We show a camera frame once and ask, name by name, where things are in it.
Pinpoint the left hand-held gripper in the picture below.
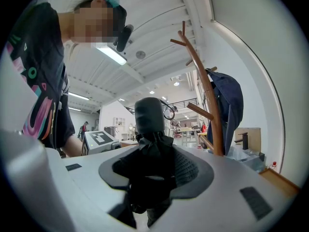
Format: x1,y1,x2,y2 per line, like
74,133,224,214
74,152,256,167
81,130,123,156

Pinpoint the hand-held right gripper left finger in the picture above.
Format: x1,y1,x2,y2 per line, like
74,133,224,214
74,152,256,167
0,129,140,232

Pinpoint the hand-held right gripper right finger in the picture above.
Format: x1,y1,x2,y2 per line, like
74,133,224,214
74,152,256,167
148,145,299,232

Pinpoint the brown wooden coat rack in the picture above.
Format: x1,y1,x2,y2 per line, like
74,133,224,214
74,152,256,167
170,20,225,157

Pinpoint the person's left forearm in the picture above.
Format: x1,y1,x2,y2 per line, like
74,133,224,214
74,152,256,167
62,134,84,158

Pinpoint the white display cabinet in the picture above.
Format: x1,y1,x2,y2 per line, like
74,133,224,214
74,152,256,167
113,116,126,128

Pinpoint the black faucet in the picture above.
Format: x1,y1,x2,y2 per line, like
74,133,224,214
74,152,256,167
234,132,250,151

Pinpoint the white work table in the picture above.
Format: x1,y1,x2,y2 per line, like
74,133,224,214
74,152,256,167
181,127,201,147

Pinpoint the cardboard panel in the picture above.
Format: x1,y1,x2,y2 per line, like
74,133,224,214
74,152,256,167
235,127,262,152

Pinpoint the black metal railing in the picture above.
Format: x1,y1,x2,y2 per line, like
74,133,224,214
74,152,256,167
125,97,199,116

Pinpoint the black t-shirt colourful print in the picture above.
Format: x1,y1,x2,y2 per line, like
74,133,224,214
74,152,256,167
4,1,76,150

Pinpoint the navy blue garment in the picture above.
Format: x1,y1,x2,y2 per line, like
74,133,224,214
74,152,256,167
205,68,245,156

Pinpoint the person's head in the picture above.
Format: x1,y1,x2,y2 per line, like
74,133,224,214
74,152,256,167
57,0,127,49

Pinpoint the teal hair clip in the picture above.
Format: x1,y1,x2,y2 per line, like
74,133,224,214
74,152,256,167
103,0,121,8

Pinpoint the black head-mounted camera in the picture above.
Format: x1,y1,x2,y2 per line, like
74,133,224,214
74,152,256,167
113,24,135,53

